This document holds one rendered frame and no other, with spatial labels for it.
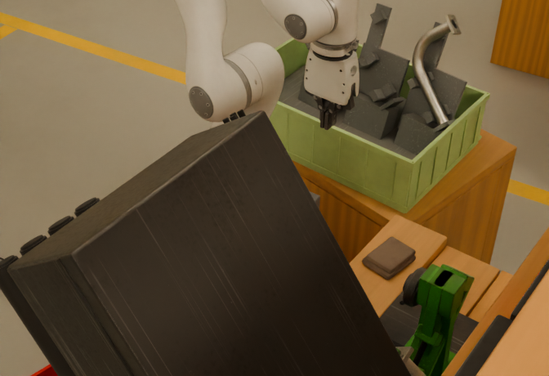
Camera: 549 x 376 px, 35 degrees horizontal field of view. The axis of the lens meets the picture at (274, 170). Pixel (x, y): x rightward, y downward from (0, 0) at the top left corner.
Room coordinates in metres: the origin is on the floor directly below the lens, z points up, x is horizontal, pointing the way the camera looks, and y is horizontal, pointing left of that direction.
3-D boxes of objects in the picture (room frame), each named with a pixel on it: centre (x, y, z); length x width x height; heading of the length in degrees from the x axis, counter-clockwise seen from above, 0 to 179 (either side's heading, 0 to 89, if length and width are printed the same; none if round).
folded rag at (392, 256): (1.42, -0.26, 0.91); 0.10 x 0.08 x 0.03; 134
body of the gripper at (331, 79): (1.40, -0.10, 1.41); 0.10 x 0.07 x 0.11; 55
